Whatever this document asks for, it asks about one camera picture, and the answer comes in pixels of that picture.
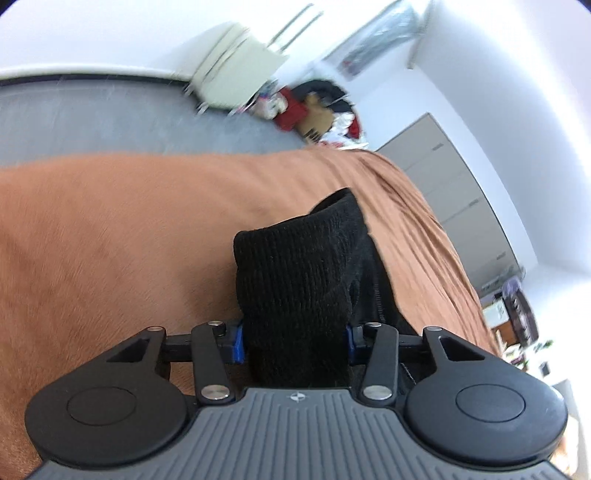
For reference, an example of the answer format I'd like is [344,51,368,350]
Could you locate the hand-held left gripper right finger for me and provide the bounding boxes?
[345,322,486,408]

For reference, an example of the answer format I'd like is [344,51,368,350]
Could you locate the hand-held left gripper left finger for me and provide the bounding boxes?
[105,322,246,406]

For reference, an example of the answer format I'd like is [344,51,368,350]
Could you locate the black pants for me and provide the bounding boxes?
[232,187,416,402]

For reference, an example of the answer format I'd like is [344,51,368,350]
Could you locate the brown blanket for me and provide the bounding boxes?
[0,150,502,472]

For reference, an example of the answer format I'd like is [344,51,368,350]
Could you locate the grey wardrobe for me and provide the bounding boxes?
[375,113,527,289]

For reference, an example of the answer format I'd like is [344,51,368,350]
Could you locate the white clothing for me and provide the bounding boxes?
[323,115,357,149]

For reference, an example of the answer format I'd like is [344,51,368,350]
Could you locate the red cloth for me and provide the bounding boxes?
[272,88,309,132]

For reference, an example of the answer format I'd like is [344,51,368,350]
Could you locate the white bag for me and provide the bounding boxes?
[252,90,283,120]

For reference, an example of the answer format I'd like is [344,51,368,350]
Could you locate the cream suitcase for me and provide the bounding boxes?
[189,4,324,116]

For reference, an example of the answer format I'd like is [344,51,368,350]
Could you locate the wall poster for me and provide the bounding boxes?
[339,0,432,77]

